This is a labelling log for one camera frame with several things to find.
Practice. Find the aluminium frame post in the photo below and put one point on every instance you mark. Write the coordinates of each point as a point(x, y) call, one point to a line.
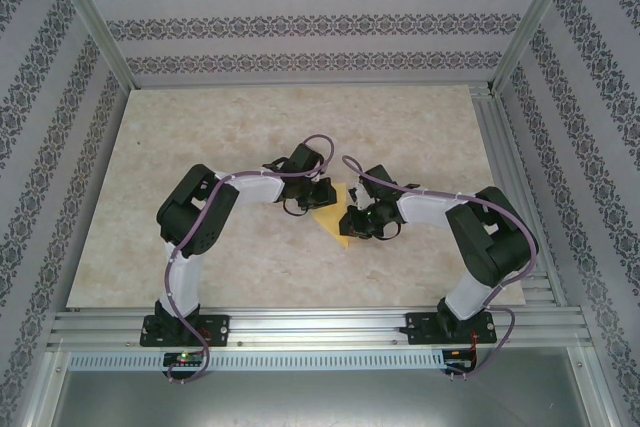
point(95, 17)
point(537, 22)

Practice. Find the yellow cloth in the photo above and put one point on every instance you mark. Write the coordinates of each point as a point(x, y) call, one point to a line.
point(330, 219)

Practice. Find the grey sheet metal panel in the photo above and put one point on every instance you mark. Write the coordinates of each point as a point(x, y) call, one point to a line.
point(320, 399)

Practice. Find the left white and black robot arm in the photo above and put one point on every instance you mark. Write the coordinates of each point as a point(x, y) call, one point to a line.
point(250, 189)

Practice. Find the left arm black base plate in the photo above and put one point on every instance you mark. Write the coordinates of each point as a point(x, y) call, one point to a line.
point(220, 329)

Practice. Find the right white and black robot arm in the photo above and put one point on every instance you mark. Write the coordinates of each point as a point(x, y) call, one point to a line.
point(490, 247)

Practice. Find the aluminium side rail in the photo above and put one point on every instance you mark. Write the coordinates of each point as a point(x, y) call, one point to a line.
point(505, 147)

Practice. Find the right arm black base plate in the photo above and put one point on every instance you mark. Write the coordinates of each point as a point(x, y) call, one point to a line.
point(417, 327)

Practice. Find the long aluminium mounting rail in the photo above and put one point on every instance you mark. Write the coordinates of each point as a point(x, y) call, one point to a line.
point(320, 327)

